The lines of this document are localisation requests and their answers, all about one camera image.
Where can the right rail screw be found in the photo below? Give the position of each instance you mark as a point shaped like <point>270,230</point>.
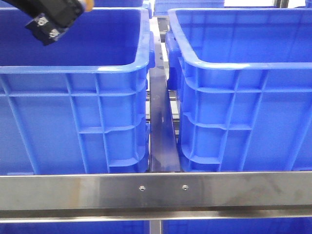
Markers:
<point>185,187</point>

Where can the yellow button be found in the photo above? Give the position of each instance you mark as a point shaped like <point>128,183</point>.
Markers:
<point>88,5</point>

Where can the large blue crate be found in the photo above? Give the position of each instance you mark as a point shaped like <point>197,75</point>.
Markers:
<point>243,80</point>
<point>76,106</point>

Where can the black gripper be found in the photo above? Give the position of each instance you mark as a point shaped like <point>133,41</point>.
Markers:
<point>45,20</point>

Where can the steel centre divider bar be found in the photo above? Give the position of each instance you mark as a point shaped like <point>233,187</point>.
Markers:
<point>164,155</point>

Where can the blue crate back right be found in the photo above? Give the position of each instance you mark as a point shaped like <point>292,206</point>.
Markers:
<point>162,6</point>

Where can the steel lower centre post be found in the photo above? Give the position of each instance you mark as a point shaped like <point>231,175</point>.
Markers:
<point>156,227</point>

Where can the dark vertical post background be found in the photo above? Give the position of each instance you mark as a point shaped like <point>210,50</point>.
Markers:
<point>281,3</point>

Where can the steel front rail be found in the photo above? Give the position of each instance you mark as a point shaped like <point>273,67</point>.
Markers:
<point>113,197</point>

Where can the large blue crate left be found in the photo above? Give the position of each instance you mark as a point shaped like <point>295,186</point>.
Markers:
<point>76,106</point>

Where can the blue crate lower left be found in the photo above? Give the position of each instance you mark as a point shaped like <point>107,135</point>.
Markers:
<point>109,227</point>

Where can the blue crate back left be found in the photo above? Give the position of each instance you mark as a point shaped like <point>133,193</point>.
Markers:
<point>125,3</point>

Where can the large blue crate right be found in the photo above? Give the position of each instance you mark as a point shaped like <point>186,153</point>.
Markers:
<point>243,80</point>

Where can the blue crate lower right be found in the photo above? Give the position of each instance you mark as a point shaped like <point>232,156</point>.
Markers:
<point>240,226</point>

